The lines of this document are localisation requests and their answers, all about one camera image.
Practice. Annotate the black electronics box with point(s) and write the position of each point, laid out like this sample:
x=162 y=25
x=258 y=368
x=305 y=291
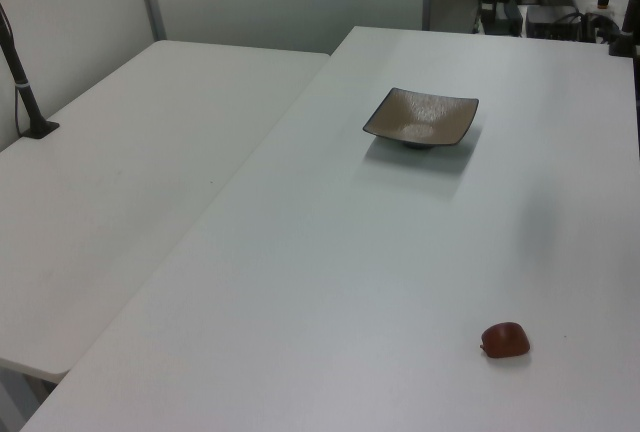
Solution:
x=550 y=22

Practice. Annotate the square brown ceramic plate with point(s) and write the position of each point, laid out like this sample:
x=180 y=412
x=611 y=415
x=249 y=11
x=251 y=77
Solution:
x=420 y=117

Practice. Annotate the small brown round food item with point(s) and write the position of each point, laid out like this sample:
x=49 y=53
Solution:
x=505 y=341

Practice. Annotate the black camera pole with base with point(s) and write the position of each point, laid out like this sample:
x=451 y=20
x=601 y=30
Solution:
x=25 y=97

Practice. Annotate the black clamped mount pole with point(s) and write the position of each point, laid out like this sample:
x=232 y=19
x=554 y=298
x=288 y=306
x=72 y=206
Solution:
x=625 y=37

